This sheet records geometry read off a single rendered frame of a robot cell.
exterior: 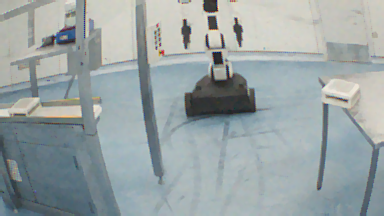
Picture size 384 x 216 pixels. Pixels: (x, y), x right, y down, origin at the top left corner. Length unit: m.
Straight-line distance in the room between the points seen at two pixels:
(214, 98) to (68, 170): 2.15
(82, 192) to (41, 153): 0.38
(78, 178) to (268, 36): 3.94
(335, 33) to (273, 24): 1.01
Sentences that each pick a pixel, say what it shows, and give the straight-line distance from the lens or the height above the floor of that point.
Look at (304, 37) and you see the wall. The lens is 6.36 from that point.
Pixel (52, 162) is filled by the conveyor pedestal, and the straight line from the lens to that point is 2.99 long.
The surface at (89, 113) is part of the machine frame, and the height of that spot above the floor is 0.89.
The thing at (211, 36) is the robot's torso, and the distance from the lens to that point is 4.69.
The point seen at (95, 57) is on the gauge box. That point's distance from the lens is 2.75.
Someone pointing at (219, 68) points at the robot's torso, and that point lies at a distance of 4.85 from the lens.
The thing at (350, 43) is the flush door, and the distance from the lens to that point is 6.53.
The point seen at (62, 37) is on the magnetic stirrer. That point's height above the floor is 1.30.
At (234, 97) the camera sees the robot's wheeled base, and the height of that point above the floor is 0.16.
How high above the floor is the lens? 1.73
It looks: 20 degrees down
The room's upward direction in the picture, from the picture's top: 6 degrees counter-clockwise
